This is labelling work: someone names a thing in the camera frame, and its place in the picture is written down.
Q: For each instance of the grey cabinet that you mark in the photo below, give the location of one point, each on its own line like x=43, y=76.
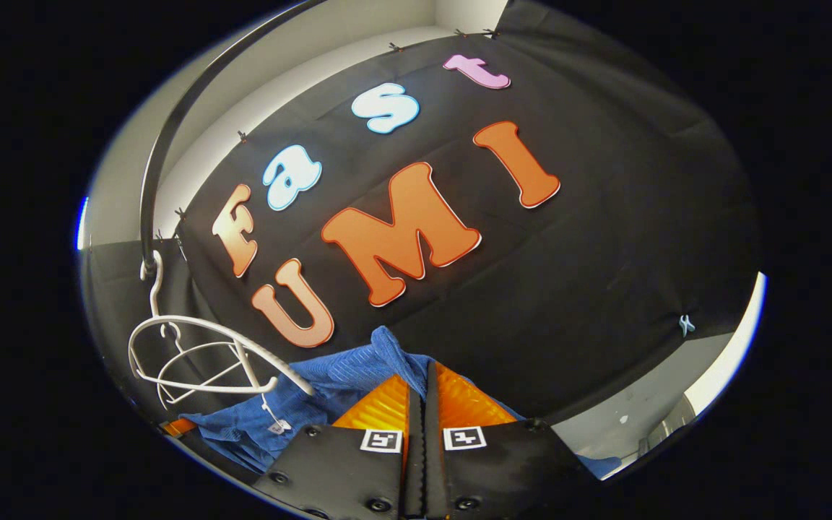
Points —
x=669, y=426

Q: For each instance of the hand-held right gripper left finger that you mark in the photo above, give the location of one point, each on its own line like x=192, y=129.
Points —
x=358, y=477

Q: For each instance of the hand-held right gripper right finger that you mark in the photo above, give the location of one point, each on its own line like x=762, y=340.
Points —
x=495, y=477

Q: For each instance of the blue clip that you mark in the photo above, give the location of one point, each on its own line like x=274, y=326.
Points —
x=687, y=325

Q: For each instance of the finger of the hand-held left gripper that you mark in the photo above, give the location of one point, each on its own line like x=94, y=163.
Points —
x=179, y=427

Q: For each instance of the white clothes hanger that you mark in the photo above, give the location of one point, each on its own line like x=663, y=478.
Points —
x=192, y=320
x=206, y=345

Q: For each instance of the black clothes rack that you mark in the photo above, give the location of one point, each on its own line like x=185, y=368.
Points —
x=170, y=123

